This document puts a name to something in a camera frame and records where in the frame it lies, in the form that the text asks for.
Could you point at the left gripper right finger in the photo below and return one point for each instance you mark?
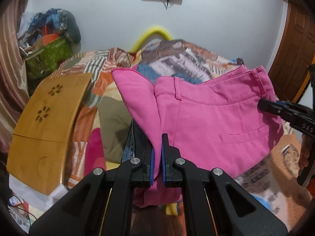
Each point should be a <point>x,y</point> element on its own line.
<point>214,203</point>

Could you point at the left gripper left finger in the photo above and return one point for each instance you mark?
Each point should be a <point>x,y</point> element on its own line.
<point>101,203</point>

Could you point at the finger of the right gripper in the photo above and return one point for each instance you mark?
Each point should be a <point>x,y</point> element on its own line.
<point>287,110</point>

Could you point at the pink shorts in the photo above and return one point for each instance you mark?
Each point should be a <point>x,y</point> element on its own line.
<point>214,124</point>

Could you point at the brown wooden door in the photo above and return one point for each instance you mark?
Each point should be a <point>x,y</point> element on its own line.
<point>289,72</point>

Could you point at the printed bed blanket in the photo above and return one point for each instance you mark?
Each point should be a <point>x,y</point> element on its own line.
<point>170,57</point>

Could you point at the wooden lap desk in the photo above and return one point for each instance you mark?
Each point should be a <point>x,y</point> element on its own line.
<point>39,147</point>

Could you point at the olive folded garment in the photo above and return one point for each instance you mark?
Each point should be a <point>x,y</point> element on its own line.
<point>115,122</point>

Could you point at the folded blue jeans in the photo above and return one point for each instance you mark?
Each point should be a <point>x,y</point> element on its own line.
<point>149,73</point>

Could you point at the striped pink curtain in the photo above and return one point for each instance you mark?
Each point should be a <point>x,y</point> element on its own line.
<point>14,91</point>

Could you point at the yellow foam tube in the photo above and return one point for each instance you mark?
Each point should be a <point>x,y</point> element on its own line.
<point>152,33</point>

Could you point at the pile of clothes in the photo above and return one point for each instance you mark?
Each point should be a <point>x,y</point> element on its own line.
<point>58,21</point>

